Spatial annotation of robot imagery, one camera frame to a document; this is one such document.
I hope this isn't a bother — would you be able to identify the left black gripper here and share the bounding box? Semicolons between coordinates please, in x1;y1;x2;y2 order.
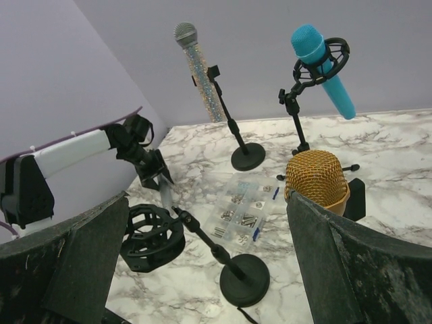
135;148;174;191

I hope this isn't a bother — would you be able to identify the silver microphone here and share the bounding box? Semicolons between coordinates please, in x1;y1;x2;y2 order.
159;178;173;211

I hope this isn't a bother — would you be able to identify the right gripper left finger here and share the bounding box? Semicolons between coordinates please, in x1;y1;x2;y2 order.
1;192;129;323

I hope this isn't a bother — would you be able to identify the blue microphone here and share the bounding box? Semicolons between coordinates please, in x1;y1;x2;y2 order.
291;24;356;119

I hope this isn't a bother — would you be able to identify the black tripod shock mount stand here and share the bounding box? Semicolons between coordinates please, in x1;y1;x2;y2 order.
278;46;350;156

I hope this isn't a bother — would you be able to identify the clear screw organizer box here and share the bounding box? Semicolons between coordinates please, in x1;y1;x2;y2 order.
203;173;280;252

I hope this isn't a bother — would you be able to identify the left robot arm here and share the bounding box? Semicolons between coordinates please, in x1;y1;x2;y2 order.
1;112;173;240

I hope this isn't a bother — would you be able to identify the shock mount round base stand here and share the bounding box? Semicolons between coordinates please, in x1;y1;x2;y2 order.
120;204;271;308

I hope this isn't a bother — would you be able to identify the round base stand, glitter mic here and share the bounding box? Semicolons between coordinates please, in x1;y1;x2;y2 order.
207;65;266;171

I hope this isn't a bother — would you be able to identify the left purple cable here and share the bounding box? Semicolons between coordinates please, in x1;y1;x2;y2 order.
0;106;143;242

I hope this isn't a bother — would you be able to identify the glitter microphone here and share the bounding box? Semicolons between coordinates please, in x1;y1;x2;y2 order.
173;22;225;123

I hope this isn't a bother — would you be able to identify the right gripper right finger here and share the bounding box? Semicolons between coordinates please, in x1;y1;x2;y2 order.
287;191;431;323

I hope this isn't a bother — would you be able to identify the gold microphone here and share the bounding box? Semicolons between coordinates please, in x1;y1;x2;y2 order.
284;150;350;216

